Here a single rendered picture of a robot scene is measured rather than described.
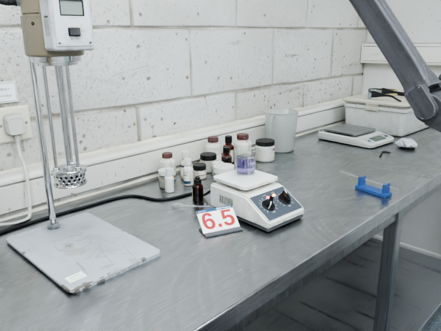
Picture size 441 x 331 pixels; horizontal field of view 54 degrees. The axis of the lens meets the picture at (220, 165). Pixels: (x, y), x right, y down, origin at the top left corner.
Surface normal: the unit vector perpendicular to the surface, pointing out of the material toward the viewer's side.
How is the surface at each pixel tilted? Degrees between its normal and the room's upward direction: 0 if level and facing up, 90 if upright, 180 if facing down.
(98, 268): 0
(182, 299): 0
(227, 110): 90
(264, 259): 0
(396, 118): 93
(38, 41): 90
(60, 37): 90
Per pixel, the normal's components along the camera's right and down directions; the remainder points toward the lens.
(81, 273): -0.02, -0.95
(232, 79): 0.72, 0.19
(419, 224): -0.70, 0.21
